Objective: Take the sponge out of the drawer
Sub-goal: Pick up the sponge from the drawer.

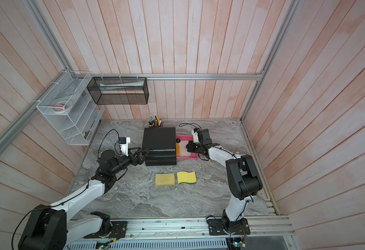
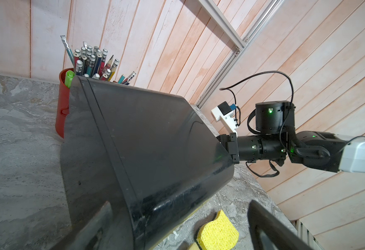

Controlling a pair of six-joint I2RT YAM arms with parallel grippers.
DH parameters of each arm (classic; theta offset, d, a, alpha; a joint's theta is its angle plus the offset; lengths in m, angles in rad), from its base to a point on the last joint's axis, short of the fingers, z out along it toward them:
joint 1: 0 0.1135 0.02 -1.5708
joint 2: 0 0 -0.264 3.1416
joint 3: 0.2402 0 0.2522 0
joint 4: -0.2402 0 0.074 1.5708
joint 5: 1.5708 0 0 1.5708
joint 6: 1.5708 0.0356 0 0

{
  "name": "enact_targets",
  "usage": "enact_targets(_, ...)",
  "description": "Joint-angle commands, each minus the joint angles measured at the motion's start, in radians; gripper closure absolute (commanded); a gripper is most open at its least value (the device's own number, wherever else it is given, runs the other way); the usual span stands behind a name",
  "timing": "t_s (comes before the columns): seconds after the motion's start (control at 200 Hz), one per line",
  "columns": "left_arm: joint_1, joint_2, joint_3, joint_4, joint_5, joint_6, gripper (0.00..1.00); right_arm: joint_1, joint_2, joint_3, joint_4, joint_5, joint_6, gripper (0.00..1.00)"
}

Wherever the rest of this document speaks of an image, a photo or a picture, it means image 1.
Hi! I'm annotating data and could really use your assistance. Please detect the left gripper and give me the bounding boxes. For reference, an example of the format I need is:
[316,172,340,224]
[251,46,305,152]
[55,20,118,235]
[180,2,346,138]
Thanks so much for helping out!
[111,146,150,175]

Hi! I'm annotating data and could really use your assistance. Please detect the orange and yellow sponge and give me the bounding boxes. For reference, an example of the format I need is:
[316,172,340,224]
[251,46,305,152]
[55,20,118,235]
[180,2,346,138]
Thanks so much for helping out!
[176,143,180,156]

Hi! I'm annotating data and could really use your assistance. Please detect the black drawer cabinet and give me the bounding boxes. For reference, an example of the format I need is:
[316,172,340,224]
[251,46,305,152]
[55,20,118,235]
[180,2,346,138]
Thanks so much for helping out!
[142,127,177,166]

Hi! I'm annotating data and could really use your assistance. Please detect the white foam sponge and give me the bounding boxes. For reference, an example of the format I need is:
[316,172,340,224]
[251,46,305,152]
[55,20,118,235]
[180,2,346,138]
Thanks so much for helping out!
[179,140,191,157]

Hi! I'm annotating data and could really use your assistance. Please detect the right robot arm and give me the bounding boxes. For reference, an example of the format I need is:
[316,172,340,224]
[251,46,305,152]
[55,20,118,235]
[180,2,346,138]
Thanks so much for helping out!
[186,128,263,235]

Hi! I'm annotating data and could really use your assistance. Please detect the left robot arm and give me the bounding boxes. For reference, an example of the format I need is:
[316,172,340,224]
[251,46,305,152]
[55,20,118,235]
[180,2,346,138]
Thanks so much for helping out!
[18,147,150,250]

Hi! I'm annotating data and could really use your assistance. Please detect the tape roll on shelf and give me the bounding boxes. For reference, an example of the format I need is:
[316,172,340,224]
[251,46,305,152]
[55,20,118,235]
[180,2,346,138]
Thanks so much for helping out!
[51,101,69,114]

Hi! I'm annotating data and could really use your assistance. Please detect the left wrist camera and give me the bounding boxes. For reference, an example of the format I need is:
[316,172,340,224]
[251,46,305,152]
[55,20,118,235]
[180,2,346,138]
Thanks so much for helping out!
[118,137,130,156]

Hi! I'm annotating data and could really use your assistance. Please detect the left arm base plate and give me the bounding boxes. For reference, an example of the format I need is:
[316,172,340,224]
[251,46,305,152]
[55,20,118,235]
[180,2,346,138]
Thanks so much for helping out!
[83,221,127,239]

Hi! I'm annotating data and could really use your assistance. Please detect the black mesh wall basket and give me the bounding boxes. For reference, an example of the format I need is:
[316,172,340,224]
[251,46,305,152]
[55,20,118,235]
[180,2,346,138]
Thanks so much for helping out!
[87,77,149,105]

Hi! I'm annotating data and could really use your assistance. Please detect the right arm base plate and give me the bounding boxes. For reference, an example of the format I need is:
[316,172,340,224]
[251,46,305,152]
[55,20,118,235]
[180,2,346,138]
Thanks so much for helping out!
[206,216,251,236]

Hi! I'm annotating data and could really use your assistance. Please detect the white wire wall shelf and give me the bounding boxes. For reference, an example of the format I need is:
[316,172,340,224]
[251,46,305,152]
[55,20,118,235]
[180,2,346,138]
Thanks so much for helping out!
[36,71,104,146]

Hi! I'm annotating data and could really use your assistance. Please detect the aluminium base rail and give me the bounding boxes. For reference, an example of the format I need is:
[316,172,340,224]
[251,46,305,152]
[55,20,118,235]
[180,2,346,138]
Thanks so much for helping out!
[67,216,295,245]

